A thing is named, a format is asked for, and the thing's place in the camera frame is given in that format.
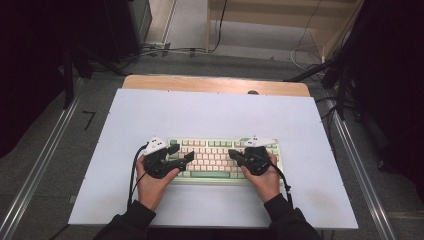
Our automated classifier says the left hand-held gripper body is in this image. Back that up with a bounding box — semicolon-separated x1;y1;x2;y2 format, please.
142;136;180;180

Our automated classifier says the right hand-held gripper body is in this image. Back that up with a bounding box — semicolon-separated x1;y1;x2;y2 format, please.
242;135;280;177

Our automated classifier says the green and pink keyboard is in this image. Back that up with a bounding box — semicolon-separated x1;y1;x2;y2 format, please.
165;137;284;186

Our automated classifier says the person's right hand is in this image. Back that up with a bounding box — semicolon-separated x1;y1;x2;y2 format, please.
240;152;282;205

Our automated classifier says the person's left hand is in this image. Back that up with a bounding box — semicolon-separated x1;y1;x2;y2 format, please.
135;154;181;212

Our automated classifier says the wooden table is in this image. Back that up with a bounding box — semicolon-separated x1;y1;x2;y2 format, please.
122;74;311;98

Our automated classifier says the black metal stand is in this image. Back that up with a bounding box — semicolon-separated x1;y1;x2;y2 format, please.
283;54;356;122

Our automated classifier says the black cabinet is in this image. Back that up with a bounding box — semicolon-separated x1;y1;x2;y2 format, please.
102;0;153;64

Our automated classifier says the wooden shelf unit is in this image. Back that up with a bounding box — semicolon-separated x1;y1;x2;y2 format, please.
205;0;365;62

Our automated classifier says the dark curtain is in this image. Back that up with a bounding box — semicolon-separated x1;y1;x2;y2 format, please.
333;0;424;201
0;0;111;159

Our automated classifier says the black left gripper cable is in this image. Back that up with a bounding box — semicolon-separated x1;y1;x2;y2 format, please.
127;143;150;208

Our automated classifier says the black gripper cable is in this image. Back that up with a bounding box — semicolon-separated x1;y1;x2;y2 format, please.
258;156;295;208
127;143;150;208

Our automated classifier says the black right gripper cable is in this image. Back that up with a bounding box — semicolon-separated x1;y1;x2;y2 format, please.
258;156;295;208

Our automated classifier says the floor cable bundle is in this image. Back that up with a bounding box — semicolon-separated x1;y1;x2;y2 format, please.
119;41;208;63

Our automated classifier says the metal floor rail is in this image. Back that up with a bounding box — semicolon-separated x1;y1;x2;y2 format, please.
0;95;82;240
326;99;398;240

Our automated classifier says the white cable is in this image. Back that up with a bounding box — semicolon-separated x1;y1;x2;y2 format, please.
290;0;327;73

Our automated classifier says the black hanging cable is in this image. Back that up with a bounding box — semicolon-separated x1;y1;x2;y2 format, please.
209;0;230;53

